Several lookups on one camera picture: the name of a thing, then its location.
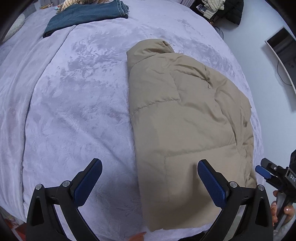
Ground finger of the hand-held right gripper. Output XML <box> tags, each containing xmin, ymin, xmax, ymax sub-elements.
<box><xmin>261</xmin><ymin>158</ymin><xmax>281</xmax><ymax>173</ymax></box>
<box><xmin>255</xmin><ymin>165</ymin><xmax>271</xmax><ymax>179</ymax></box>

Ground beige puffer jacket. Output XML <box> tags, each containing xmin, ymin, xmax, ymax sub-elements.
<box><xmin>127</xmin><ymin>39</ymin><xmax>258</xmax><ymax>232</ymax></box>

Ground beige striped plush cloth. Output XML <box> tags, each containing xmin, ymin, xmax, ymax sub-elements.
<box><xmin>57</xmin><ymin>0</ymin><xmax>99</xmax><ymax>12</ymax></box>

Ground curved monitor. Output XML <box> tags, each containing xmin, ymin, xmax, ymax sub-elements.
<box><xmin>265</xmin><ymin>26</ymin><xmax>296</xmax><ymax>87</ymax></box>

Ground black monitor cable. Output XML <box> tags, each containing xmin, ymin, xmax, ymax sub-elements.
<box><xmin>277</xmin><ymin>59</ymin><xmax>293</xmax><ymax>87</ymax></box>

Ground blue jeans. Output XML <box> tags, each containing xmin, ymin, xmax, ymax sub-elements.
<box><xmin>43</xmin><ymin>0</ymin><xmax>129</xmax><ymax>39</ymax></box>

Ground black jacket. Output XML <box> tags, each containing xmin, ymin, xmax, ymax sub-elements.
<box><xmin>214</xmin><ymin>0</ymin><xmax>245</xmax><ymax>25</ymax></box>

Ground person's left hand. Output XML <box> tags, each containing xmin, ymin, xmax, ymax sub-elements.
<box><xmin>128</xmin><ymin>231</ymin><xmax>147</xmax><ymax>241</ymax></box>

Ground person's right hand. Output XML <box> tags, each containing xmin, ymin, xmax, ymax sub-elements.
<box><xmin>270</xmin><ymin>190</ymin><xmax>296</xmax><ymax>230</ymax></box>

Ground colourful printed sheet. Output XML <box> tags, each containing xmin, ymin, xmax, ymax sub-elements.
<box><xmin>0</xmin><ymin>206</ymin><xmax>28</xmax><ymax>241</ymax></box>

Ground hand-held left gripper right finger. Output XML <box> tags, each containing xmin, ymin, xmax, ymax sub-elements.
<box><xmin>197</xmin><ymin>159</ymin><xmax>274</xmax><ymax>241</ymax></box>

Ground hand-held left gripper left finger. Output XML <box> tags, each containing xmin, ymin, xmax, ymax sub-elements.
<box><xmin>26</xmin><ymin>158</ymin><xmax>102</xmax><ymax>241</ymax></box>

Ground cream striped garment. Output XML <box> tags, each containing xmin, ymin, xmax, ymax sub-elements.
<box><xmin>201</xmin><ymin>0</ymin><xmax>226</xmax><ymax>18</ymax></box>

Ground lavender fleece blanket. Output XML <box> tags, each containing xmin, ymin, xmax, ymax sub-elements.
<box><xmin>0</xmin><ymin>0</ymin><xmax>266</xmax><ymax>241</ymax></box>

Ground round cream cushion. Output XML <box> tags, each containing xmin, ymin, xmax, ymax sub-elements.
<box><xmin>4</xmin><ymin>13</ymin><xmax>26</xmax><ymax>43</ymax></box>

